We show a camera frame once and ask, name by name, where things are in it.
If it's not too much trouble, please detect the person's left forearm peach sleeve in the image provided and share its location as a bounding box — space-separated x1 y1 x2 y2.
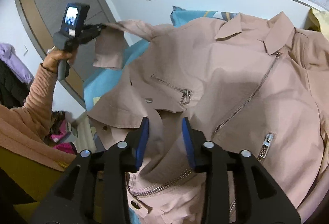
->
10 64 57 142

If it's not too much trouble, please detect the person's left hand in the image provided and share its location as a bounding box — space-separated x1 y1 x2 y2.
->
42 46 78 74

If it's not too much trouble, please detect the pink zip jacket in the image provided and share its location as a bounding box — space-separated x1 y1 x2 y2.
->
88 13 328 223

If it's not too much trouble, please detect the teal patterned bed sheet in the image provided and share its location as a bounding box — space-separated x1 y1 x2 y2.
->
83 6 236 111

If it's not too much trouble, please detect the cream yellow garment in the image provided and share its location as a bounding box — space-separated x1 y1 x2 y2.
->
308 8 329 40

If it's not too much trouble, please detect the purple garment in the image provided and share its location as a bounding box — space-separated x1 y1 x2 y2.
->
0 43 34 85

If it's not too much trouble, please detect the grey wooden door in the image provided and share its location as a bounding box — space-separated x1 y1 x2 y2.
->
12 0 117 109

